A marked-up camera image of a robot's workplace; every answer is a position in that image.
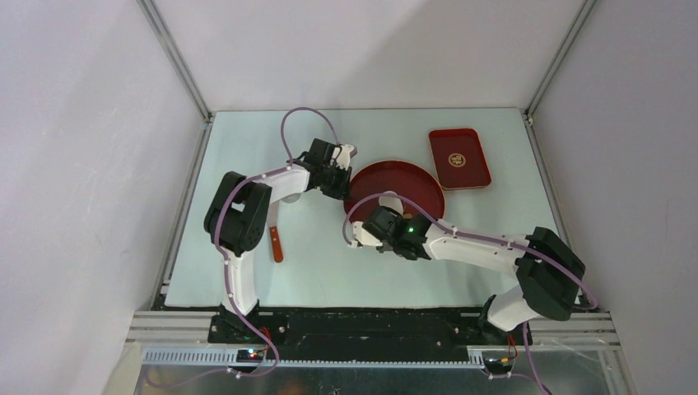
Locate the round red plate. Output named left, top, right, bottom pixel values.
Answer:
left=343, top=160, right=446, bottom=219

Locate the rectangular red tray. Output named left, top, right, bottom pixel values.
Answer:
left=428, top=128, right=491, bottom=190

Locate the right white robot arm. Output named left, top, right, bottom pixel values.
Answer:
left=350, top=206, right=585, bottom=344

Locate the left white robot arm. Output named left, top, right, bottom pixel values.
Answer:
left=203, top=138, right=357, bottom=343

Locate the white dough ball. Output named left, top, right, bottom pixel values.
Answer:
left=379, top=191, right=404, bottom=216

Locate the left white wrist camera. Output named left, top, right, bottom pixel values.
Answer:
left=331, top=144, right=357, bottom=170

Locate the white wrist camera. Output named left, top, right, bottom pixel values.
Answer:
left=331, top=144, right=357, bottom=170
left=349, top=221, right=383, bottom=248

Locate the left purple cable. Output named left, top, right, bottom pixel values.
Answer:
left=211, top=106, right=342, bottom=380

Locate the purple cable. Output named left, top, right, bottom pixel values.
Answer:
left=211, top=106, right=342, bottom=380
left=342, top=192, right=600, bottom=393

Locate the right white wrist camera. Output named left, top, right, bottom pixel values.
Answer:
left=349, top=221, right=383, bottom=248

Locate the metal scraper red handle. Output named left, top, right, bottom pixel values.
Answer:
left=266, top=201, right=284, bottom=263

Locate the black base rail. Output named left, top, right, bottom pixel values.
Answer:
left=208, top=307, right=526, bottom=348

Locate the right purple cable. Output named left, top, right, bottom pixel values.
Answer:
left=342, top=192, right=600, bottom=393

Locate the aluminium frame front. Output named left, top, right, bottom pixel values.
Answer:
left=125, top=310, right=623, bottom=367

